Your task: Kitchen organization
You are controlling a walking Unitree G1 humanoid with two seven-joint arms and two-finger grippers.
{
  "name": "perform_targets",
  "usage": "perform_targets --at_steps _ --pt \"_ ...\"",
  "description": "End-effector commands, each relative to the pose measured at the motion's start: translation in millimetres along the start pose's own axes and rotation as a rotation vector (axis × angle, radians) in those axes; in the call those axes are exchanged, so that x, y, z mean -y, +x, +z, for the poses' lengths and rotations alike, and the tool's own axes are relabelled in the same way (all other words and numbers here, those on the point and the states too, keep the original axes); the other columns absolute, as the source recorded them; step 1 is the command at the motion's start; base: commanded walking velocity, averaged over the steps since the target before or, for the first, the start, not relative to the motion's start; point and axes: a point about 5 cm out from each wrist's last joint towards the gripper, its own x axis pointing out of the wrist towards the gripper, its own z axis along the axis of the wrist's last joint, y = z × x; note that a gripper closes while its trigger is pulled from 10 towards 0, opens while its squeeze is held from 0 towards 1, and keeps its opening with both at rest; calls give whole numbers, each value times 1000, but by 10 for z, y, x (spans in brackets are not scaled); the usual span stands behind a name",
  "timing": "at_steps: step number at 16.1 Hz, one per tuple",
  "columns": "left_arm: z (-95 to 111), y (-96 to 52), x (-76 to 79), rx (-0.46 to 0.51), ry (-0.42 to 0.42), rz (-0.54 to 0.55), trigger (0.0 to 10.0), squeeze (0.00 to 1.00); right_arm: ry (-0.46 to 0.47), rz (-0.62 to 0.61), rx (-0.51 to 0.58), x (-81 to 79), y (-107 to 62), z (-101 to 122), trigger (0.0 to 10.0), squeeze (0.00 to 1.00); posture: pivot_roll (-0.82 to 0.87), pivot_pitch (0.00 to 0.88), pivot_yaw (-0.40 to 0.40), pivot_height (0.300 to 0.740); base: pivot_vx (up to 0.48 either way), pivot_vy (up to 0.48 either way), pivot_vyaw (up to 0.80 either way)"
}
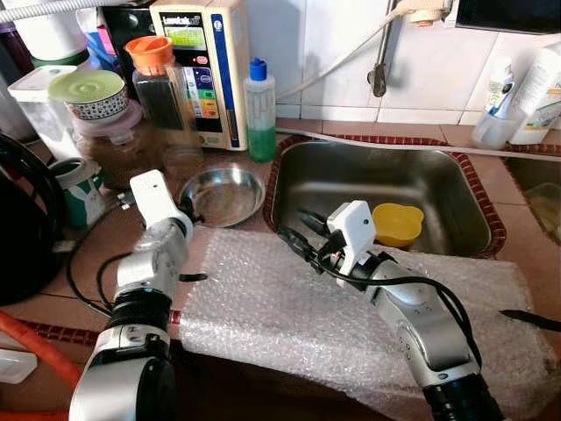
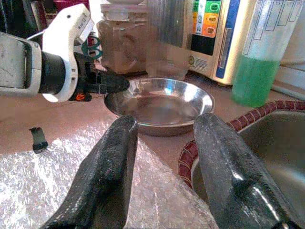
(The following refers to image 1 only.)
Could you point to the thin white pipe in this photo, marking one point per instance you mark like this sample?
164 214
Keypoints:
394 142

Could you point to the green and white mug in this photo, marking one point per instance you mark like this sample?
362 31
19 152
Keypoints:
79 193

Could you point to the clear plastic cup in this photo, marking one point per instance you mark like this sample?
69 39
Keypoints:
493 132

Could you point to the clear bubble wrap sheet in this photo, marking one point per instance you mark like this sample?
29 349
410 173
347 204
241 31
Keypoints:
280 316

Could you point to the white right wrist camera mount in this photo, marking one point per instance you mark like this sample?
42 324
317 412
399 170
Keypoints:
352 230

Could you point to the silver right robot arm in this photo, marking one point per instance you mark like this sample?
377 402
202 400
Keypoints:
412 307

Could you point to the stainless steel sink basin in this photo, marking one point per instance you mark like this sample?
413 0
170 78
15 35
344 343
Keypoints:
526 171
394 175

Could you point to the cream water ionizer appliance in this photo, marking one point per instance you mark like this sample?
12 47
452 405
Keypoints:
223 79

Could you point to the green soap bottle blue cap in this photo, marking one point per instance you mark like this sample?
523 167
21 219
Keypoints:
260 132

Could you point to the black rounded basin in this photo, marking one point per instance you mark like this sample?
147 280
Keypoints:
508 15

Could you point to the clear container white lid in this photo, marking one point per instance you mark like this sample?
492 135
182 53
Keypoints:
39 110

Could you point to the shallow steel bowl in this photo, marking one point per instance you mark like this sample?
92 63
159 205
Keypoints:
223 197

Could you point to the clear plastic tub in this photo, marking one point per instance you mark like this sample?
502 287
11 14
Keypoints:
545 206

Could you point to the white blue tube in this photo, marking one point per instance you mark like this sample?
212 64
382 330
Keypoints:
500 88

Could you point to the jar pink lid brown contents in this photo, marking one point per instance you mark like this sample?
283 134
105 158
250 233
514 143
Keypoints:
118 158

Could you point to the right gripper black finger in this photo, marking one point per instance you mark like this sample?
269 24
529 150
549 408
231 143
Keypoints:
314 219
298 240

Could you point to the patterned bowl green lid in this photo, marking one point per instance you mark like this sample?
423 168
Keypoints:
88 88

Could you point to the white jar green band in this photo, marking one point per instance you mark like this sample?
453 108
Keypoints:
48 35

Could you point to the black round appliance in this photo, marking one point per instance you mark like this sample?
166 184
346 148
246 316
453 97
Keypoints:
22 228

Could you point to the glass jar orange lid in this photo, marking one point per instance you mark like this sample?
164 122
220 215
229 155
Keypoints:
166 110

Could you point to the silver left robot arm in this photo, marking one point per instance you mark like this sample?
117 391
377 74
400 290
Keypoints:
149 263

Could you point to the white bottle yellow cap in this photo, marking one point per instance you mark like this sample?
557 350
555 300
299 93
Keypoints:
539 96

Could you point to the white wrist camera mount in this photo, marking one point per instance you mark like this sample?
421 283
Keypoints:
352 230
153 197

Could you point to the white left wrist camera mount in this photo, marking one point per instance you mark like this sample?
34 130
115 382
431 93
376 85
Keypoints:
153 197

